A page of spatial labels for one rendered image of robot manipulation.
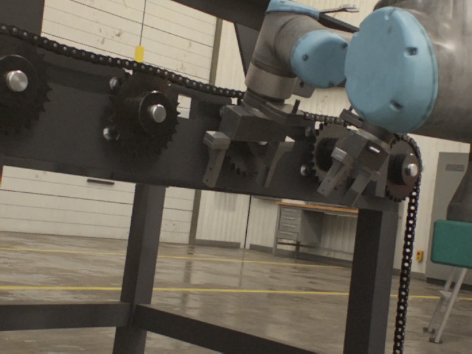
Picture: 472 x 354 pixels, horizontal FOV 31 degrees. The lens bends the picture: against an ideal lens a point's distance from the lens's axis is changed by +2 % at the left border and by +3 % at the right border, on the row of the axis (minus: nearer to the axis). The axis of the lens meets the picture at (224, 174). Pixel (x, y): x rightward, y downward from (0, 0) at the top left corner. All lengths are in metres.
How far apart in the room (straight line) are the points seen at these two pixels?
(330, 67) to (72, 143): 0.49
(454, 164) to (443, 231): 11.18
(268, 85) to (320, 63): 0.16
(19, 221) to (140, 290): 9.28
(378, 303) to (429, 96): 1.26
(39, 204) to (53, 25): 2.55
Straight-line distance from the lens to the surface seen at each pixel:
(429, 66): 1.05
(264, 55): 1.49
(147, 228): 2.87
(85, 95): 1.55
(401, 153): 2.24
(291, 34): 1.41
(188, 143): 1.72
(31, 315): 2.67
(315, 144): 1.95
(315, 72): 1.37
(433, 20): 1.09
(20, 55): 1.43
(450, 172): 12.38
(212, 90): 1.69
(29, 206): 12.19
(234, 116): 1.51
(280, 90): 1.50
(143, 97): 1.54
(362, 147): 1.81
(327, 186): 1.81
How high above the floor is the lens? 0.70
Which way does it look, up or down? 2 degrees up
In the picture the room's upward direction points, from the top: 7 degrees clockwise
